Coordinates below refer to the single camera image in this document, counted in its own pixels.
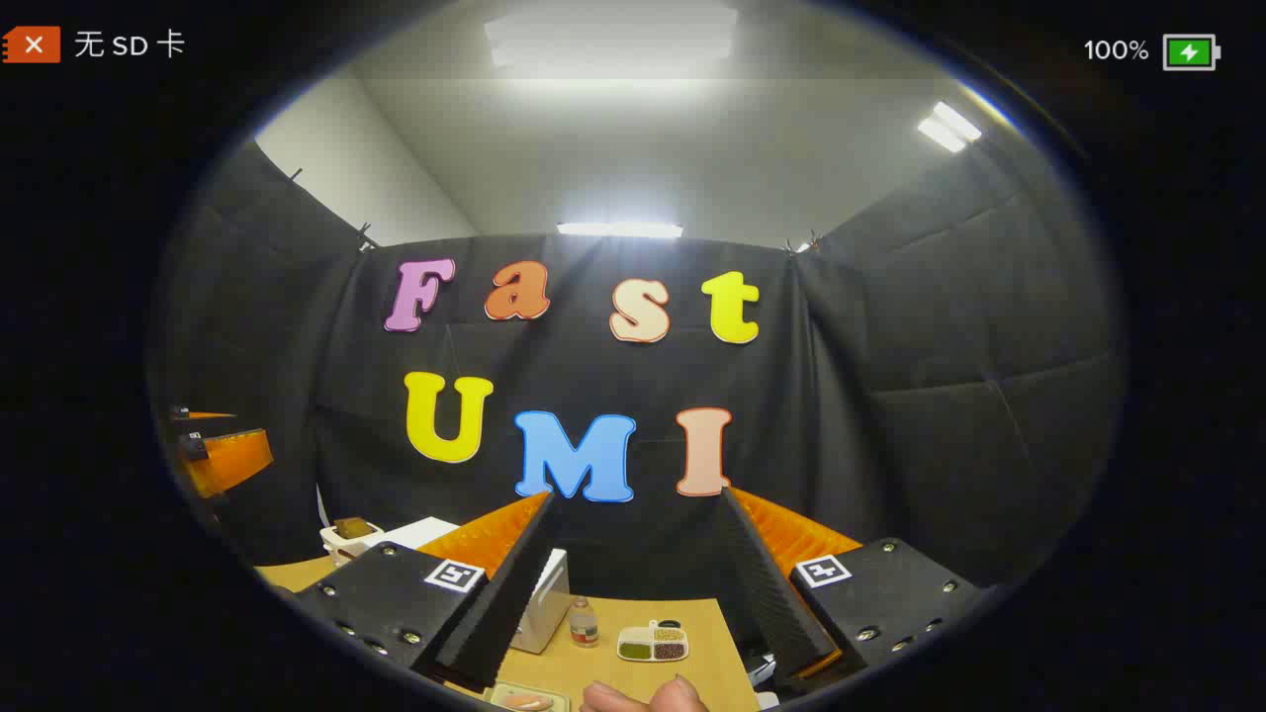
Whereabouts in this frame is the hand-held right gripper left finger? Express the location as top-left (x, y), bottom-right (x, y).
top-left (292, 489), bottom-right (558, 693)

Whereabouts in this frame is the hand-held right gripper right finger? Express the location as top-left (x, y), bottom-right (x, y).
top-left (714, 485), bottom-right (993, 693)

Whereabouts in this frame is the white microwave oven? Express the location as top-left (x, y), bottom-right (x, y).
top-left (366, 516), bottom-right (572, 656)

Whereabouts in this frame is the square pale green plate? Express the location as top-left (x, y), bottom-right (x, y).
top-left (490, 682), bottom-right (572, 712)

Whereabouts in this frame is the divided white dish of beans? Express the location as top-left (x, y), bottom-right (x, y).
top-left (617, 620), bottom-right (689, 663)

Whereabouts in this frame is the white toaster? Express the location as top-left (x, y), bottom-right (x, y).
top-left (319, 517), bottom-right (387, 568)

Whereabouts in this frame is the ceiling light panel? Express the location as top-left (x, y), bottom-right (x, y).
top-left (557, 222), bottom-right (684, 239)
top-left (918, 99), bottom-right (983, 154)
top-left (485, 3), bottom-right (740, 72)

